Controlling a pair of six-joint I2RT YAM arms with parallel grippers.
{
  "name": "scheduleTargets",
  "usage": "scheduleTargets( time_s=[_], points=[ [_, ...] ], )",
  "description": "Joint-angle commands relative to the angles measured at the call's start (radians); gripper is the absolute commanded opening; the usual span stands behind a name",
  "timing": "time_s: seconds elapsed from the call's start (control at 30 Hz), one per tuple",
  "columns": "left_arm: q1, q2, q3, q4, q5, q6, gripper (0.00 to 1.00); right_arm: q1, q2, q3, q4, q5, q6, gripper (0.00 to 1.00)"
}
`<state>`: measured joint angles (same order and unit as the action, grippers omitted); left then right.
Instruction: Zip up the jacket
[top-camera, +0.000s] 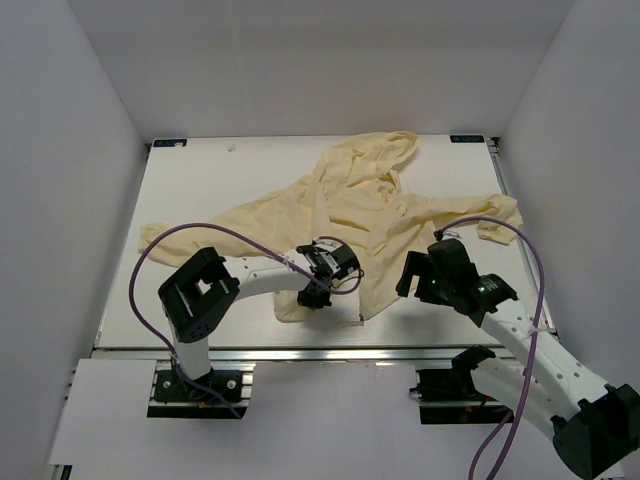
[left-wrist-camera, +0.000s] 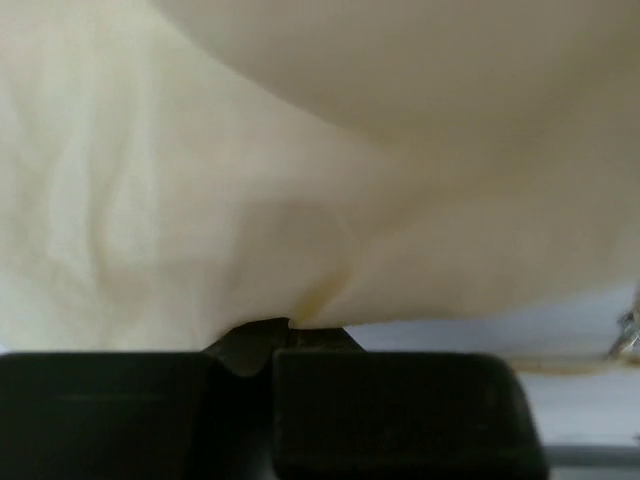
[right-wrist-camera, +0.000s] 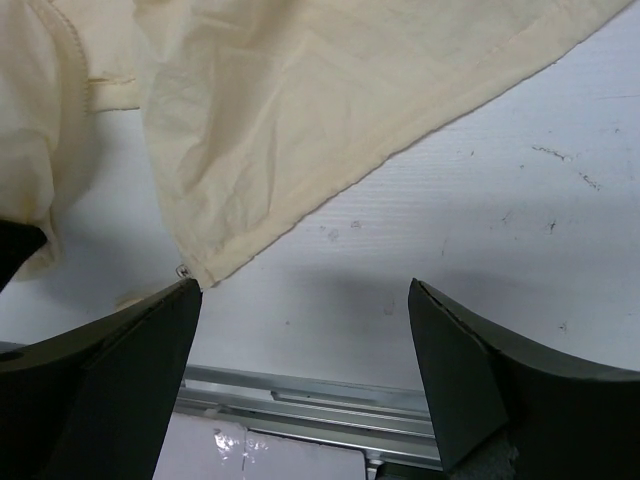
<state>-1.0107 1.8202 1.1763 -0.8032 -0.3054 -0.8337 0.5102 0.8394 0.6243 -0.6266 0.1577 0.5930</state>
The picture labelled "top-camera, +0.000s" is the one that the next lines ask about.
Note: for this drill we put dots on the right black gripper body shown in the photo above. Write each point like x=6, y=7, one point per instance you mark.
x=439, y=287

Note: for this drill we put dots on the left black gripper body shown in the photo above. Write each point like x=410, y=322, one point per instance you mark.
x=311, y=298

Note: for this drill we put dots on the cream yellow jacket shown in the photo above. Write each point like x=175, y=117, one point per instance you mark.
x=354, y=193

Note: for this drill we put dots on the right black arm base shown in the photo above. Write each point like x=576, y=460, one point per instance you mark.
x=444, y=401

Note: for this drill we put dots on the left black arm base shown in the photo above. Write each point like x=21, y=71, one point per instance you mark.
x=171, y=398

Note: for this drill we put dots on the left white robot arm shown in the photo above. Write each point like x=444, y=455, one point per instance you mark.
x=197, y=296

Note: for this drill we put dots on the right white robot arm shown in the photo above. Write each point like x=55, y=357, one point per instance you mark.
x=592, y=424

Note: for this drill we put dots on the right blue corner label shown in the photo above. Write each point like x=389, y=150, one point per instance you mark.
x=466, y=138

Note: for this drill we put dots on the blue corner label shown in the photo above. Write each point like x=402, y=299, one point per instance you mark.
x=466, y=138
x=169, y=143

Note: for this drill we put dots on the left blue corner label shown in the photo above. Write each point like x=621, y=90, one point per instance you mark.
x=169, y=143

